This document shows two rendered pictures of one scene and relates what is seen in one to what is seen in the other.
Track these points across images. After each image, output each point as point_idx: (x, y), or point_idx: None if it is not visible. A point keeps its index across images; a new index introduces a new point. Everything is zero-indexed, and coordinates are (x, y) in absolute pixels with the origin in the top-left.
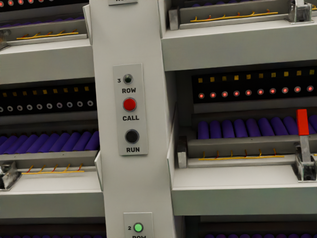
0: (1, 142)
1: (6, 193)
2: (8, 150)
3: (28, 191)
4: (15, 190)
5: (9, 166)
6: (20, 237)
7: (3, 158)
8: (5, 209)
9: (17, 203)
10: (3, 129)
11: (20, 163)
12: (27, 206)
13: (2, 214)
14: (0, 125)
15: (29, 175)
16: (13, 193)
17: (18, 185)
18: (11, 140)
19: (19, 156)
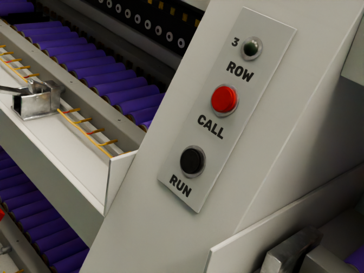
0: (91, 56)
1: (17, 122)
2: (80, 70)
3: (35, 138)
4: (29, 125)
5: (49, 89)
6: None
7: (58, 75)
8: (10, 143)
9: (21, 145)
10: (113, 41)
11: (69, 95)
12: (27, 158)
13: (6, 147)
14: (117, 35)
15: (66, 119)
16: (21, 128)
17: (39, 122)
18: (102, 62)
19: (76, 84)
